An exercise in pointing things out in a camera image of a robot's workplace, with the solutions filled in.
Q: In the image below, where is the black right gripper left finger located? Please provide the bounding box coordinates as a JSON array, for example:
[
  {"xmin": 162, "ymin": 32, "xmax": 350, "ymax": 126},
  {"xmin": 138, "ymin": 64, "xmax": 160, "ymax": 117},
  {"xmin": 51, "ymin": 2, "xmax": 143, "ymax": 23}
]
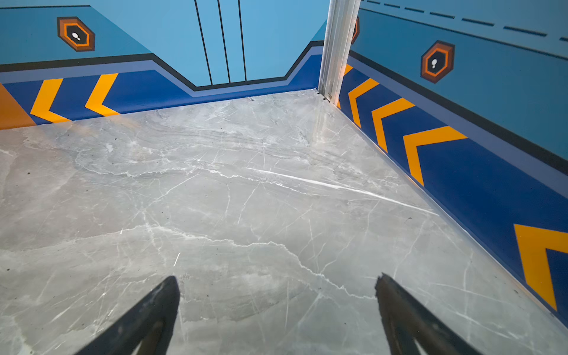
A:
[{"xmin": 78, "ymin": 276, "xmax": 180, "ymax": 354}]

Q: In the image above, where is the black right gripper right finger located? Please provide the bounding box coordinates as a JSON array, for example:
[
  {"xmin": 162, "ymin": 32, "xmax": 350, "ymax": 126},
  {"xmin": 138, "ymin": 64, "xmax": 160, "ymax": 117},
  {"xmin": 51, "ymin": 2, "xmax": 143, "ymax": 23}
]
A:
[{"xmin": 375, "ymin": 274, "xmax": 479, "ymax": 354}]

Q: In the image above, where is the aluminium corner post right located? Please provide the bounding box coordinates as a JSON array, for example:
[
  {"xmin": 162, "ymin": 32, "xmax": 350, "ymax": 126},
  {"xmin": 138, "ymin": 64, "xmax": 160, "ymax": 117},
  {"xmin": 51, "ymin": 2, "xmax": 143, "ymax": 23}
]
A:
[{"xmin": 317, "ymin": 0, "xmax": 361, "ymax": 105}]

